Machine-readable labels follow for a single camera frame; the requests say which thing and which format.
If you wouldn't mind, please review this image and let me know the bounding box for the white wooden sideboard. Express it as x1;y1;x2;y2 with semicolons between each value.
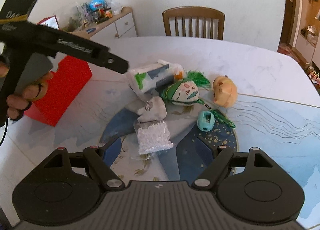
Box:
70;7;137;44

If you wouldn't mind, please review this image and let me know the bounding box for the white green tissue pack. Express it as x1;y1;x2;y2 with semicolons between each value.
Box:
126;59;185;99

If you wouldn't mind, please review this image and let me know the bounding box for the bag of white beads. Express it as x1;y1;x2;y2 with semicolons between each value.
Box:
133;120;174;155

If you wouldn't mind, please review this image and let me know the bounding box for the red and white cardboard box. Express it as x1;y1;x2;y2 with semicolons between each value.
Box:
24;56;92;126

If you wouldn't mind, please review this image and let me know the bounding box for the printed red white bag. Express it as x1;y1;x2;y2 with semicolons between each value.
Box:
37;15;59;30

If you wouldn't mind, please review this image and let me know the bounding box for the green haired face plush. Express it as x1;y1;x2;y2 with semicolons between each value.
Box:
160;71;236;129

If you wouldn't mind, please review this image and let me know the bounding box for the orange spotted cat toy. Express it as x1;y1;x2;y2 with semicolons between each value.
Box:
213;75;238;108

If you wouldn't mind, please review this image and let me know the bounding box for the wooden slatted chair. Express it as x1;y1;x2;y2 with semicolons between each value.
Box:
162;6;225;40

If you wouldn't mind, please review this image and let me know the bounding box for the white tooth shaped toy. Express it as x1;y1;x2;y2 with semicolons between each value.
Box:
137;97;167;123

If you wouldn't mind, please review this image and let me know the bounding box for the teal pencil sharpener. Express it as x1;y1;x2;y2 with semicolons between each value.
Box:
197;111;215;132

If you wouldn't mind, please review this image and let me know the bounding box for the person's left hand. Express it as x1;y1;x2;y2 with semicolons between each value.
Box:
1;54;53;121

